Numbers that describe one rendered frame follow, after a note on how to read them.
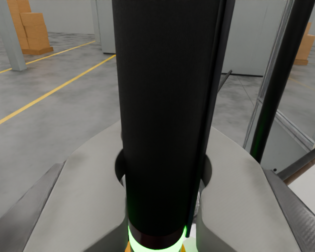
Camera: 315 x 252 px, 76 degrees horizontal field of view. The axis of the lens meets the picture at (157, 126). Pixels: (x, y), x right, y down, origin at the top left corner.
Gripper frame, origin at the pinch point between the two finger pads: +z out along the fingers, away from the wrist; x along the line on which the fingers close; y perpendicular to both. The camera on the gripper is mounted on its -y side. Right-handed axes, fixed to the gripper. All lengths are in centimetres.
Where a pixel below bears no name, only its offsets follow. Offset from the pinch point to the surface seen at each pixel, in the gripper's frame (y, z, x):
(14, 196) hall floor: 147, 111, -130
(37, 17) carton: 41, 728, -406
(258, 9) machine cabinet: 1, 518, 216
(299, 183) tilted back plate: 26.4, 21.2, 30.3
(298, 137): 51, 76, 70
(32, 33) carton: 86, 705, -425
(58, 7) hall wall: 25, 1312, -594
